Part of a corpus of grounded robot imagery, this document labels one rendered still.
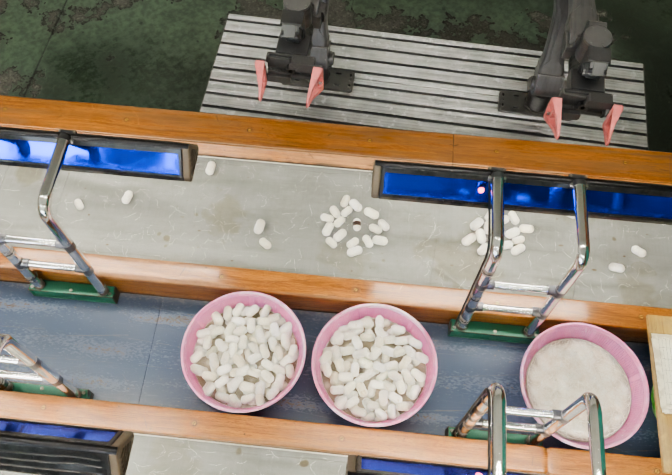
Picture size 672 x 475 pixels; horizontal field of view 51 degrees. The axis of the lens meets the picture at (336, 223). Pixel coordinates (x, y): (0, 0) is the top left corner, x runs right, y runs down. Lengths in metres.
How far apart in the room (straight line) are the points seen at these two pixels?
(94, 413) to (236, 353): 0.31
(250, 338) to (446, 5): 1.97
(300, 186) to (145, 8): 1.66
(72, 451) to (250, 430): 0.42
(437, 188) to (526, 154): 0.50
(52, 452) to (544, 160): 1.26
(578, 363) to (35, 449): 1.09
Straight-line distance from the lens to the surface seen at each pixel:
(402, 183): 1.35
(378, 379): 1.56
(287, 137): 1.79
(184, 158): 1.39
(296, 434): 1.50
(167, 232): 1.72
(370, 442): 1.50
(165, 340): 1.69
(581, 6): 1.67
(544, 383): 1.62
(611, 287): 1.74
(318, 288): 1.59
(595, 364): 1.67
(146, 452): 1.56
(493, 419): 1.17
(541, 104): 1.98
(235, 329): 1.59
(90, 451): 1.20
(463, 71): 2.07
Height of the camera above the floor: 2.24
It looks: 63 degrees down
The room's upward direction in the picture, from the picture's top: 1 degrees clockwise
